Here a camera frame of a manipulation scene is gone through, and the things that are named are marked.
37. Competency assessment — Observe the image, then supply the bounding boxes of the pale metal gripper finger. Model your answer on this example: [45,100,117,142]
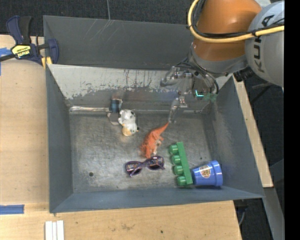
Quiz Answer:
[167,96,188,124]
[160,66,182,87]

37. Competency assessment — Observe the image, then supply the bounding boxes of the orange toy dinosaur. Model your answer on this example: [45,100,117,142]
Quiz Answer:
[139,121,170,159]

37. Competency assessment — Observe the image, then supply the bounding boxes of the white spotted toy animal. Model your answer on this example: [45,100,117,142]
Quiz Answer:
[117,108,140,137]

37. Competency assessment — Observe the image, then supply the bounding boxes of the green studded toy brick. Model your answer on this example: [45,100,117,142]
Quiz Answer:
[168,141,194,188]

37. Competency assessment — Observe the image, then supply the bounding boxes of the purple sunglasses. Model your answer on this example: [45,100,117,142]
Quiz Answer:
[125,155,166,178]

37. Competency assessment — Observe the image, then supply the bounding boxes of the blue and grey cylinder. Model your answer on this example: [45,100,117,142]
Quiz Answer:
[106,96,123,126]

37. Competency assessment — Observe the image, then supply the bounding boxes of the blue plastic cup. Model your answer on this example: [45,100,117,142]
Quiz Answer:
[191,160,224,188]

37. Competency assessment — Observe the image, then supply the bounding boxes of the grey metal bin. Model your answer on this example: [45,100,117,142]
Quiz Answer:
[42,15,266,214]

